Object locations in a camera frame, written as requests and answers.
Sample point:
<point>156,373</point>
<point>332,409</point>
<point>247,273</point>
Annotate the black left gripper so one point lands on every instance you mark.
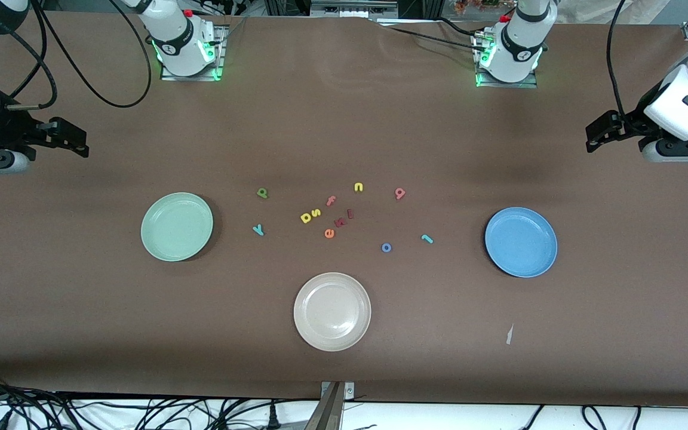
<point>635,122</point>

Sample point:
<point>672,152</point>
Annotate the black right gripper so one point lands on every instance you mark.
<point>6,130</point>

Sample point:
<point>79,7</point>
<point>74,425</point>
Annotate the teal foam letter y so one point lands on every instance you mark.
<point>257,229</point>

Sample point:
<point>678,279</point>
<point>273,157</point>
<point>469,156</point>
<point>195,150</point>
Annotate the yellow foam letter D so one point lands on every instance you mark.
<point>306,217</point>

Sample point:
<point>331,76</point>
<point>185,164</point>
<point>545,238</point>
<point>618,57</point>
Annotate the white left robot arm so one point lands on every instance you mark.
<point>520,42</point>

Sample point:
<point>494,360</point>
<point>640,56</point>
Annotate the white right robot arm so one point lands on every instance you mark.
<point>180,36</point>

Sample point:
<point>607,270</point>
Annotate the beige cloth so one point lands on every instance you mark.
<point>589,9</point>

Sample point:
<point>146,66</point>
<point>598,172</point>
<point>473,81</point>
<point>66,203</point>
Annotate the blue plate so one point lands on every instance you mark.
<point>521,242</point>

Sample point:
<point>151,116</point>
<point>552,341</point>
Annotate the light green plate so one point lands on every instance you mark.
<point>177,227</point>

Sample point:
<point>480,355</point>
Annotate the orange dried flowers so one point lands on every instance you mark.
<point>469,6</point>

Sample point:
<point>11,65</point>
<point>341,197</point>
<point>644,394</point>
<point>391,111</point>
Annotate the white paper scrap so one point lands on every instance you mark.
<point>509,334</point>

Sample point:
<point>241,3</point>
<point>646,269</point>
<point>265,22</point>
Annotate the brown table cover sheet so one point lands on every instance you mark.
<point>344,119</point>

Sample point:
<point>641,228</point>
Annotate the grey metal box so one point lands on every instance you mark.
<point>353,7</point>

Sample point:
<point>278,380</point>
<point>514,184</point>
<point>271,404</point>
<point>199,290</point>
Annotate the beige plate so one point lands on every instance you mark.
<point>332,310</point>

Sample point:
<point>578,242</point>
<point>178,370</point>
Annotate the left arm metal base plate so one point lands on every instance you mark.
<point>526,84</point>

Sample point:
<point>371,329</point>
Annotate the metal table clamp bracket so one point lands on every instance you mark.
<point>349,391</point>

